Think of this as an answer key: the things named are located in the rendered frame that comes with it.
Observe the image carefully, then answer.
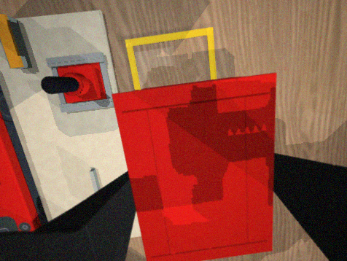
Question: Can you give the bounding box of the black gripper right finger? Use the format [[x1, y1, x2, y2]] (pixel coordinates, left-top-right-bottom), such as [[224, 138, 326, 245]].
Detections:
[[273, 153, 347, 261]]

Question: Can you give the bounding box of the yellow rectangular border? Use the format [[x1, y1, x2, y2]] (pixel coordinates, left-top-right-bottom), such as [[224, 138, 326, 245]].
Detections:
[[125, 27, 217, 90]]

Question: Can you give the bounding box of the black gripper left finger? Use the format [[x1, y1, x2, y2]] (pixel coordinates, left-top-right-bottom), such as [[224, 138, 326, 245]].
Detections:
[[0, 171, 136, 261]]

